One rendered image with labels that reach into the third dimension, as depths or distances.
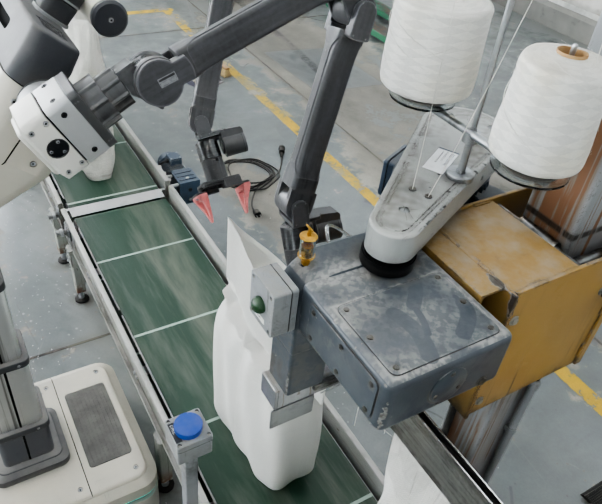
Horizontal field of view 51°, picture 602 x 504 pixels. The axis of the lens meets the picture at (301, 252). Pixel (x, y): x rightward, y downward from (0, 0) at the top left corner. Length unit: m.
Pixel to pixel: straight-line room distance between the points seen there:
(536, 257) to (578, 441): 1.66
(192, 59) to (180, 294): 1.36
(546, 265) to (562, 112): 0.32
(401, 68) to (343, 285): 0.37
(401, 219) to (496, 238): 0.23
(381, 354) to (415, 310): 0.11
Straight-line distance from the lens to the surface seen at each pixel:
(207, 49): 1.12
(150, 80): 1.08
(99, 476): 2.04
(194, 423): 1.38
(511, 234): 1.19
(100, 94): 1.09
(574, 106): 0.92
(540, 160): 0.94
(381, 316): 0.94
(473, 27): 1.07
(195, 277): 2.41
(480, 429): 1.59
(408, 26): 1.07
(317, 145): 1.23
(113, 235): 2.63
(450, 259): 1.07
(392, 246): 0.97
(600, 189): 1.17
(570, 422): 2.79
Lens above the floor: 1.98
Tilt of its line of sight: 39 degrees down
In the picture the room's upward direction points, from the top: 7 degrees clockwise
